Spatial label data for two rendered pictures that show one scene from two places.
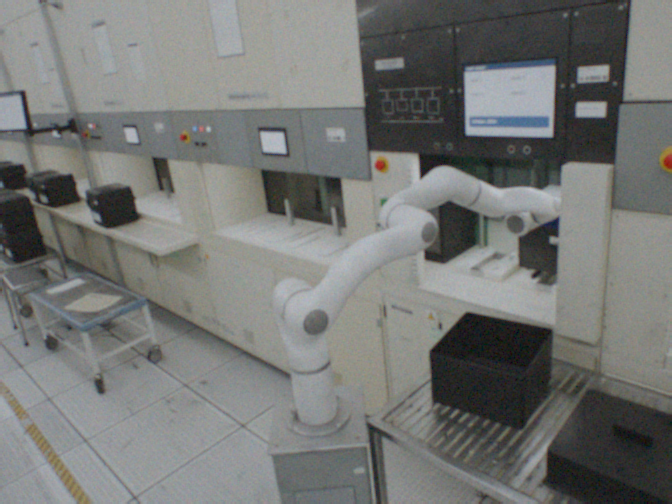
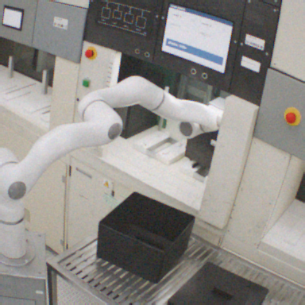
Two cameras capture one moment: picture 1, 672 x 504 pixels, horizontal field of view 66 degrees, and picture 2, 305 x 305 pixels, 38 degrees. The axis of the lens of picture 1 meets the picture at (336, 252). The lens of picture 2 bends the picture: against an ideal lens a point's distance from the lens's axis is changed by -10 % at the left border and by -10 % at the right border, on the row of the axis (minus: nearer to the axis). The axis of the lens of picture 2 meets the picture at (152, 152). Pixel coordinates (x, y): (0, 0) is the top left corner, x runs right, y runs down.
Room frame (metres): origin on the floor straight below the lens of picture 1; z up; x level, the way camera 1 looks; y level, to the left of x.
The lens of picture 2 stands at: (-0.08, 0.01, 2.00)
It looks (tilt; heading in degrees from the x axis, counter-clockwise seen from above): 29 degrees down; 344
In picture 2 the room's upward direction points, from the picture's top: 10 degrees clockwise
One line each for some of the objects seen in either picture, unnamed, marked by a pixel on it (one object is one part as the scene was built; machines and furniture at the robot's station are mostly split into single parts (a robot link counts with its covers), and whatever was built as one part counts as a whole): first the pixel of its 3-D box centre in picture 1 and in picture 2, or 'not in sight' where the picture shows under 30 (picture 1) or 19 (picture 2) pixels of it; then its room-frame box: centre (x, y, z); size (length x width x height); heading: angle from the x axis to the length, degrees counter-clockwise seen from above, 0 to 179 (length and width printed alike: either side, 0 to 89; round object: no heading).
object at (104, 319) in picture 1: (96, 323); not in sight; (3.18, 1.68, 0.24); 0.97 x 0.52 x 0.48; 45
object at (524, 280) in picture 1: (555, 276); (210, 168); (1.74, -0.81, 0.89); 0.22 x 0.21 x 0.04; 133
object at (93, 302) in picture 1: (93, 301); not in sight; (3.03, 1.58, 0.47); 0.31 x 0.23 x 0.02; 64
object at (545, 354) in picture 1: (491, 365); (144, 237); (1.30, -0.42, 0.85); 0.28 x 0.28 x 0.17; 51
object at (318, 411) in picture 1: (314, 389); (11, 233); (1.28, 0.11, 0.85); 0.19 x 0.19 x 0.18
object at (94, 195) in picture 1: (111, 204); not in sight; (3.67, 1.56, 0.93); 0.30 x 0.28 x 0.26; 40
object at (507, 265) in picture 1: (489, 263); (163, 146); (1.94, -0.62, 0.89); 0.22 x 0.21 x 0.04; 133
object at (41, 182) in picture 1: (56, 189); not in sight; (4.55, 2.37, 0.93); 0.30 x 0.28 x 0.26; 45
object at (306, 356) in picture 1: (300, 321); (5, 183); (1.31, 0.12, 1.07); 0.19 x 0.12 x 0.24; 22
